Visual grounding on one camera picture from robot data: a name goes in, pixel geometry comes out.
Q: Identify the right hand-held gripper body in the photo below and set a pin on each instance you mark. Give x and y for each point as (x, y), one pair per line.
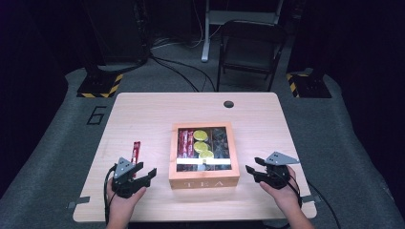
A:
(277, 176)

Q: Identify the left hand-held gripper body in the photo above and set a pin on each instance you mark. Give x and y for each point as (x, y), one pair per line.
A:
(125, 184)

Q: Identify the red tea sachet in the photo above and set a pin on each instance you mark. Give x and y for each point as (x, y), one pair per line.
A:
(182, 143)
(190, 144)
(136, 152)

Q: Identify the wooden tea box glass lid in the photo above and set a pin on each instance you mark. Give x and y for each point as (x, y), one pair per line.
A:
(203, 178)

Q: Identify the person's right hand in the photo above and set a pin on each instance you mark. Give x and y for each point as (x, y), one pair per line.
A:
(286, 197)

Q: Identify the person's left hand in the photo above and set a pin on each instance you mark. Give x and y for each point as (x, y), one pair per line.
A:
(121, 206)

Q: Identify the grey tape piece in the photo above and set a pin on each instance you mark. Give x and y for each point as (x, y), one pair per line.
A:
(79, 201)
(312, 199)

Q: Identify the pile of dark tea packets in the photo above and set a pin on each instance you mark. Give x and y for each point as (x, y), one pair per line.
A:
(220, 143)

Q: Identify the yellow round tea packet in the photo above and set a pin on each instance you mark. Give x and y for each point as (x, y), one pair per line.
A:
(200, 135)
(207, 154)
(201, 147)

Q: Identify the black stand with striped base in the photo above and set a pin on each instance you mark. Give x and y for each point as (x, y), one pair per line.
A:
(98, 86)
(310, 86)

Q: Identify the black folding chair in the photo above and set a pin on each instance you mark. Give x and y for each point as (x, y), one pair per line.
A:
(251, 47)

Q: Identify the dark equipment cabinet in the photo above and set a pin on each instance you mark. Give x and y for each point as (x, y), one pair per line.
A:
(121, 31)

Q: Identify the white desk frame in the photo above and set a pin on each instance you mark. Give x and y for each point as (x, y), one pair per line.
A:
(206, 38)

